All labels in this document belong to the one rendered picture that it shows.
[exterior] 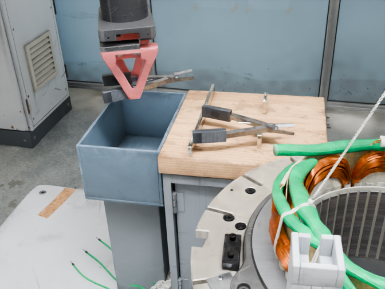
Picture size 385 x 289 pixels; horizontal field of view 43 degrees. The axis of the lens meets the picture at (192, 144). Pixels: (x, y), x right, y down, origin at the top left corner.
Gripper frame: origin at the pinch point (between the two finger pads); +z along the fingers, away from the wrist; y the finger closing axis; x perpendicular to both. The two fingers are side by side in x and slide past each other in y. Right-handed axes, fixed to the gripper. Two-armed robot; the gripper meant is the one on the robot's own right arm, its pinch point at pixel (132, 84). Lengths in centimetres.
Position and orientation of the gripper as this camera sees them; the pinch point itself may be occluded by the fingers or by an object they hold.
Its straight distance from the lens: 65.4
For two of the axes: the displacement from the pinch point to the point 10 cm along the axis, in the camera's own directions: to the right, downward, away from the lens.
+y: 1.6, 5.1, -8.5
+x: 9.9, -1.2, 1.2
